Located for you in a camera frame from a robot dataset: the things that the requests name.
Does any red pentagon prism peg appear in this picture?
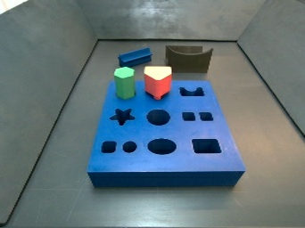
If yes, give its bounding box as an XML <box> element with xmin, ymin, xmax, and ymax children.
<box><xmin>144</xmin><ymin>66</ymin><xmax>171</xmax><ymax>100</ymax></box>

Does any blue star prism peg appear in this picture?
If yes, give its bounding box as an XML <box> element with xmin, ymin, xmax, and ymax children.
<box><xmin>118</xmin><ymin>47</ymin><xmax>152</xmax><ymax>67</ymax></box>

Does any green hexagonal prism peg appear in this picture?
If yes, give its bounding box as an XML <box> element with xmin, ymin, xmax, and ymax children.
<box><xmin>114</xmin><ymin>67</ymin><xmax>136</xmax><ymax>99</ymax></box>

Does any blue shape sorter block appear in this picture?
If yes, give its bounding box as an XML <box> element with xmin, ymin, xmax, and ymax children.
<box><xmin>87</xmin><ymin>81</ymin><xmax>245</xmax><ymax>187</ymax></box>

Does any black curved fixture stand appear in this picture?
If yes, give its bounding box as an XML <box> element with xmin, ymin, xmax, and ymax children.
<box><xmin>166</xmin><ymin>45</ymin><xmax>213</xmax><ymax>73</ymax></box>

